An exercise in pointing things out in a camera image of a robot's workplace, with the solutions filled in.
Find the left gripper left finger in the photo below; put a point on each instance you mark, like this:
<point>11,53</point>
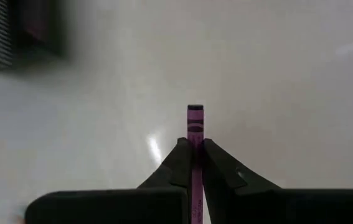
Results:
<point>176,168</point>

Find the purple crayon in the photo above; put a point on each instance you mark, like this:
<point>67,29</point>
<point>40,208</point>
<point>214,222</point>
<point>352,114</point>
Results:
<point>195,124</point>

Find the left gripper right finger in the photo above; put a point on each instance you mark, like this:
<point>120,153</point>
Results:
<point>223,177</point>

